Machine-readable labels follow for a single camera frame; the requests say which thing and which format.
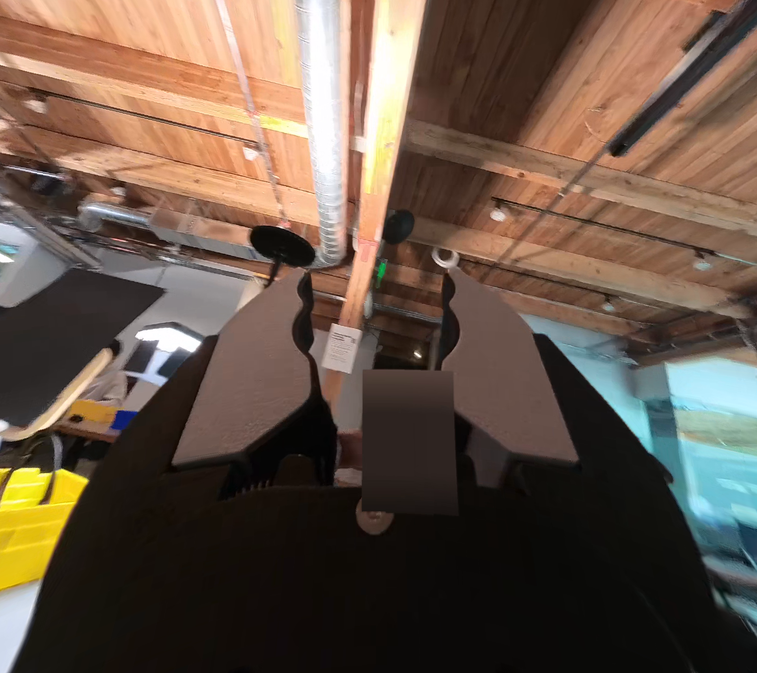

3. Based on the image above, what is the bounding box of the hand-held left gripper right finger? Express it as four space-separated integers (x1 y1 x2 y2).
440 267 580 488

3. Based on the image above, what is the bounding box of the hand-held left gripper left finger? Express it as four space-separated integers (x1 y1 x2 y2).
172 267 323 471

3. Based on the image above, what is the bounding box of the white paper notice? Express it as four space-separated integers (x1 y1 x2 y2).
324 324 363 373

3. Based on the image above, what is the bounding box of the black round pendant lamp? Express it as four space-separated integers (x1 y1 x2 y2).
381 209 416 245
250 224 316 286

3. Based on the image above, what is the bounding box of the small yellow storage bin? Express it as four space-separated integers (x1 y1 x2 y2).
68 400 119 425

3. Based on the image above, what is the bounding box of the curved wooden chair back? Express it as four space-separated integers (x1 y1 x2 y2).
0 348 114 443

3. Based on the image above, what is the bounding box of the large black panel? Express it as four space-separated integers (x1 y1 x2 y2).
0 269 165 428

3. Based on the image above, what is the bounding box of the large yellow storage bin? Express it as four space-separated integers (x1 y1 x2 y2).
0 466 89 591

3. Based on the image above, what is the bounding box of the round silver air duct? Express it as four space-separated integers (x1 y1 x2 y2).
287 0 351 269

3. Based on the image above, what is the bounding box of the black ceiling track rail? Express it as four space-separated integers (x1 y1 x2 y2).
609 0 757 158

